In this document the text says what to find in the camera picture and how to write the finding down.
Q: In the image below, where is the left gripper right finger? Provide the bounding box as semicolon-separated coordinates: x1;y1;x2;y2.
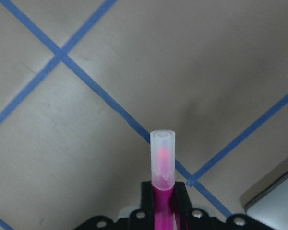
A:
174;182;272;230

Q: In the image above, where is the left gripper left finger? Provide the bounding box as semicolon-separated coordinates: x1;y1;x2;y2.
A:
76;181;155;230

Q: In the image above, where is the silver closed laptop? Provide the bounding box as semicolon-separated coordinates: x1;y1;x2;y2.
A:
244;171;288;230

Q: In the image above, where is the pink highlighter pen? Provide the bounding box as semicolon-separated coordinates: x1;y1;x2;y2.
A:
150;130;175;230

